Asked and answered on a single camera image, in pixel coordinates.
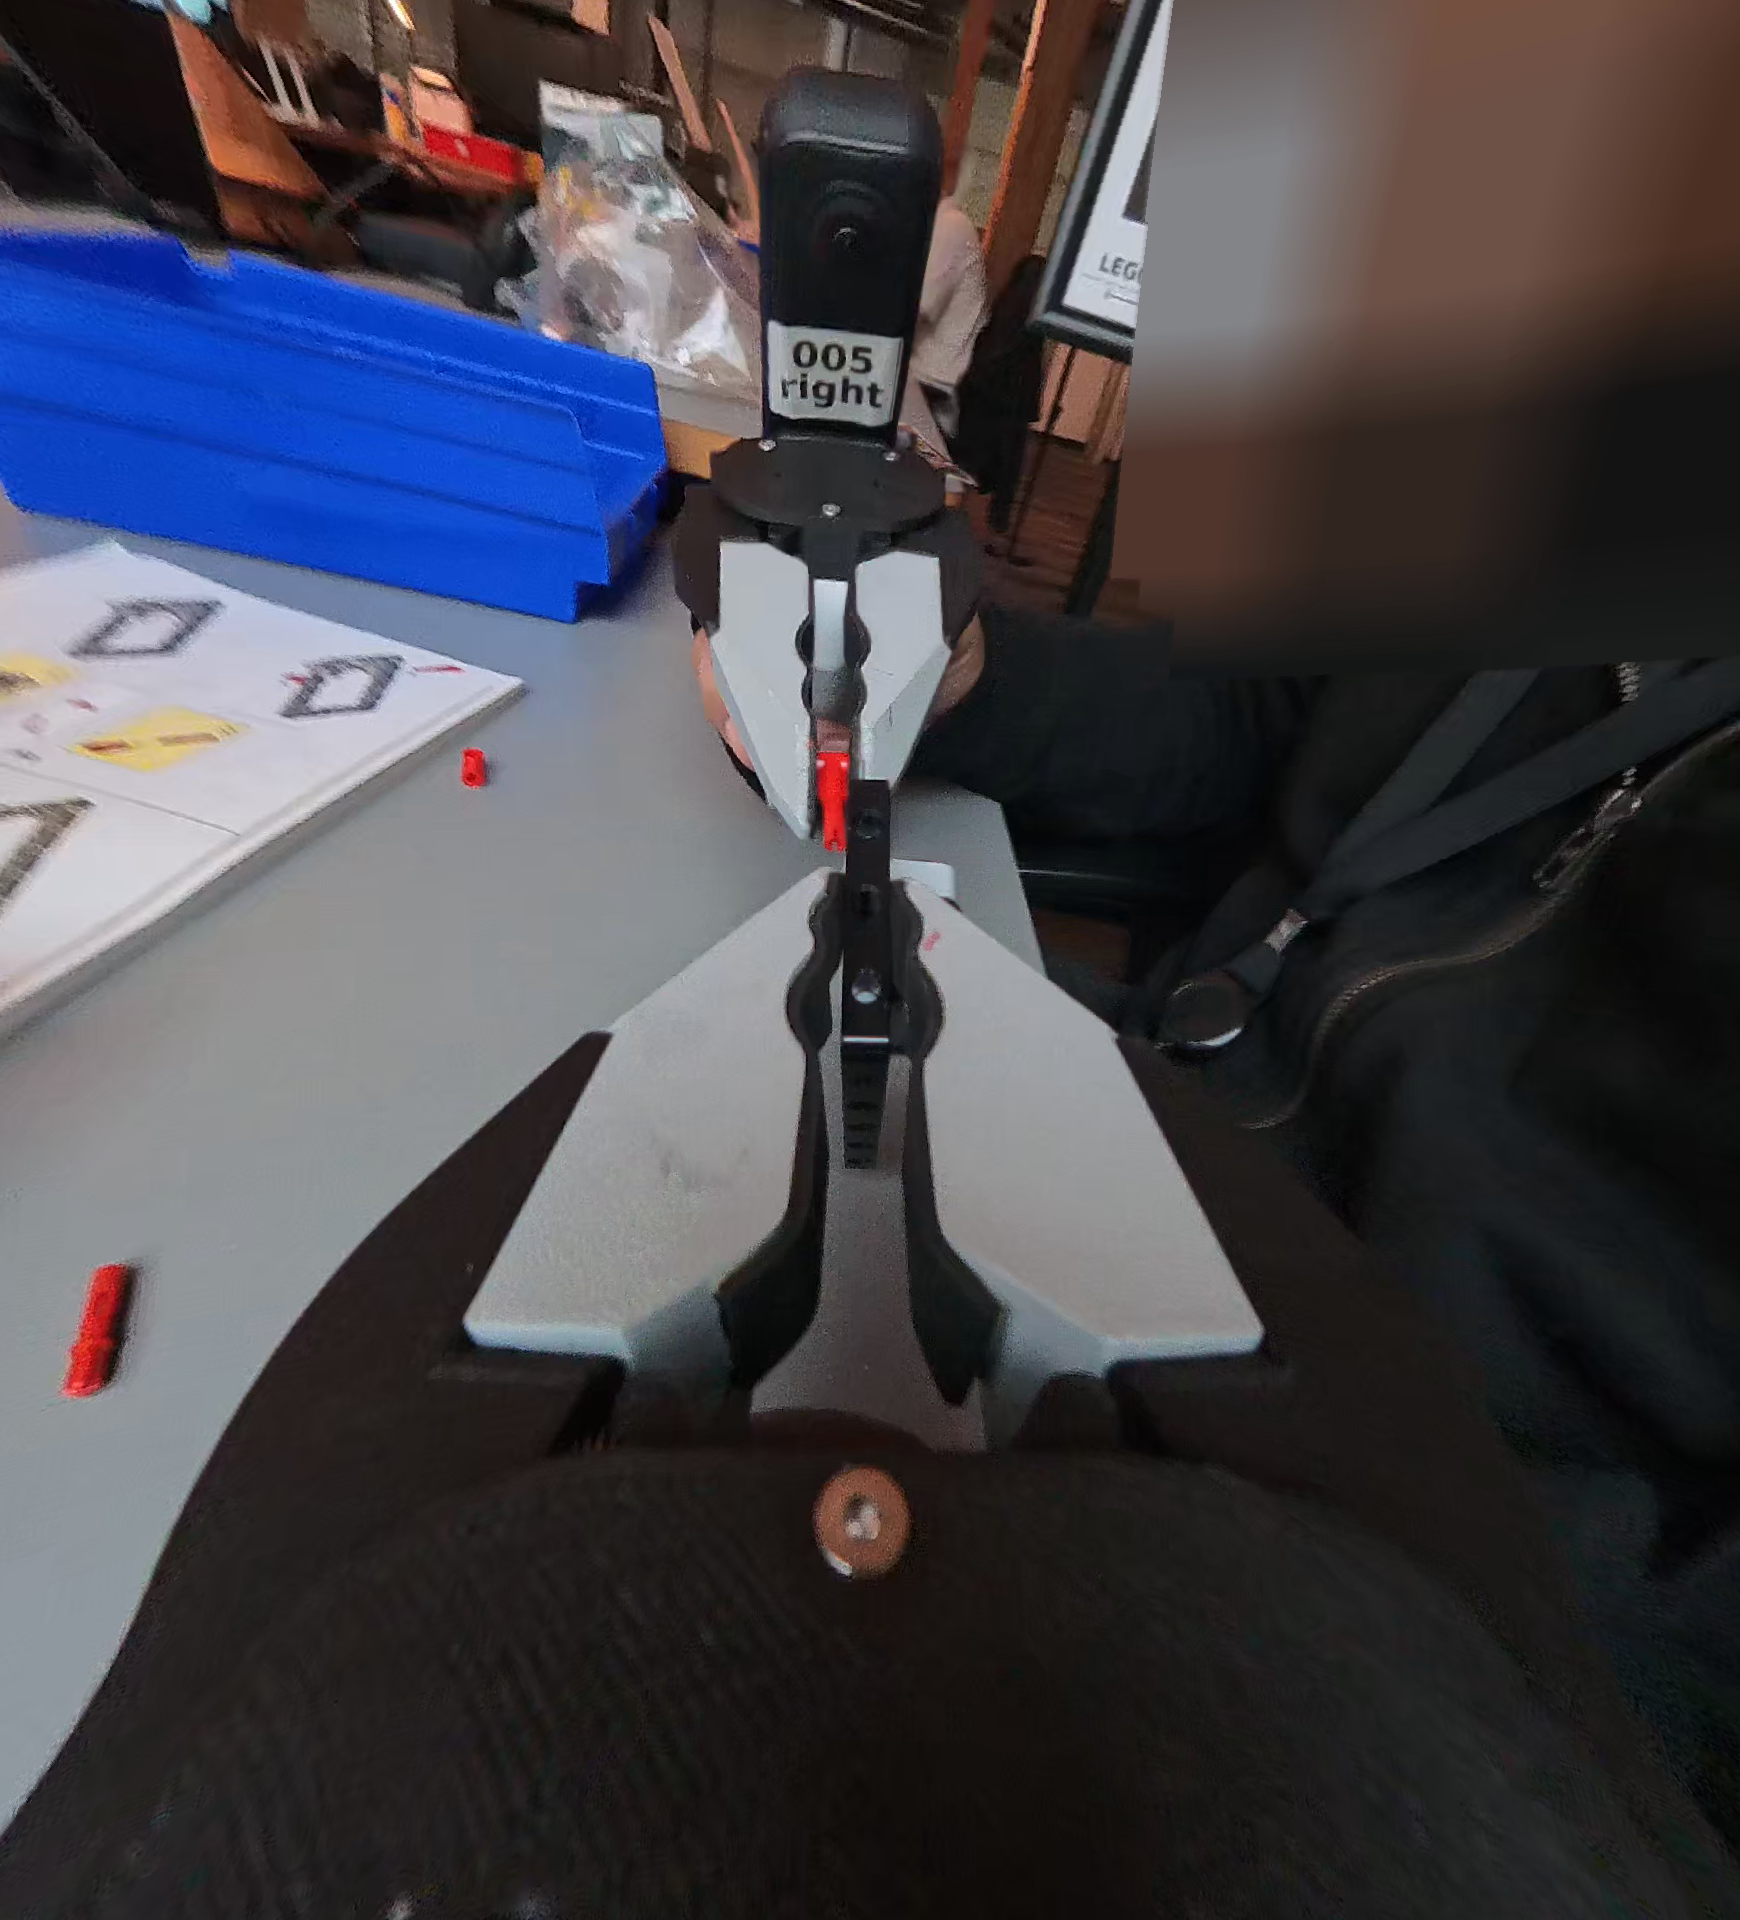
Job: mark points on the person's right hand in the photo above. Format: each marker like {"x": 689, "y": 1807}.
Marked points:
{"x": 729, "y": 736}

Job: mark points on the lego instruction booklet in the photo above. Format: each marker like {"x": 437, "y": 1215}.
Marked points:
{"x": 182, "y": 840}

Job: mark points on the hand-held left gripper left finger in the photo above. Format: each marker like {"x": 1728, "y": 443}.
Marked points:
{"x": 660, "y": 1186}

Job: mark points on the framed marker sign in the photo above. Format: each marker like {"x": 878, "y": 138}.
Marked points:
{"x": 1111, "y": 182}

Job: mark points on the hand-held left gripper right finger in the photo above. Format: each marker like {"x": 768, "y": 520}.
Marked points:
{"x": 1065, "y": 1186}

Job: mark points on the blue plastic bin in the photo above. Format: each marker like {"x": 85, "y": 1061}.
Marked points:
{"x": 285, "y": 405}

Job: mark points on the long red lego axle pin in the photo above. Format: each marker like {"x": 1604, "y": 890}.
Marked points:
{"x": 830, "y": 796}

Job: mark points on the retractable badge reel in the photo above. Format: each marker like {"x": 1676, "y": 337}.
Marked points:
{"x": 1208, "y": 1009}

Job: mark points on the black zip jacket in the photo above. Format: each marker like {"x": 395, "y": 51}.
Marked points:
{"x": 1560, "y": 1050}

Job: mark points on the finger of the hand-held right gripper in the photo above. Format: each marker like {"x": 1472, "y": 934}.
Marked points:
{"x": 759, "y": 661}
{"x": 909, "y": 647}

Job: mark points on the person's right forearm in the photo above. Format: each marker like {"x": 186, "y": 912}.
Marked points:
{"x": 1111, "y": 750}

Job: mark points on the black lego frame assembly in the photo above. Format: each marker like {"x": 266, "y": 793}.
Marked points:
{"x": 870, "y": 1034}

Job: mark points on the wooden shelf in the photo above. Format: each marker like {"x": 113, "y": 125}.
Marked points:
{"x": 255, "y": 166}

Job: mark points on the clear plastic parts bags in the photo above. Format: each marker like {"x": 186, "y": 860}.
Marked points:
{"x": 617, "y": 225}

